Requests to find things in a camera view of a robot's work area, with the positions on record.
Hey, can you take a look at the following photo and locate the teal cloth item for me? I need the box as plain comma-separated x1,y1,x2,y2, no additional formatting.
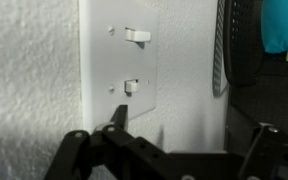
260,0,288,55

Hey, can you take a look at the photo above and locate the white light switch toggle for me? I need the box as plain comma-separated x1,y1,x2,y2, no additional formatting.
124,27,152,44
124,78,140,94

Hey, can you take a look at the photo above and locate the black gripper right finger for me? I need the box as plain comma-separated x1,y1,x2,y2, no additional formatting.
237,124,288,180

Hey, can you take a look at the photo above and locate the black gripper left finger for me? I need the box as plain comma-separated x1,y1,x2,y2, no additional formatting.
43,104,185,180

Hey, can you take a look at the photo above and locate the black chair back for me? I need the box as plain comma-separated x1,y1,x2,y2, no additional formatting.
212,0,288,158

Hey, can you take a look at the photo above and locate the white double switch plate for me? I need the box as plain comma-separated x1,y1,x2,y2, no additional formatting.
78,0,160,134

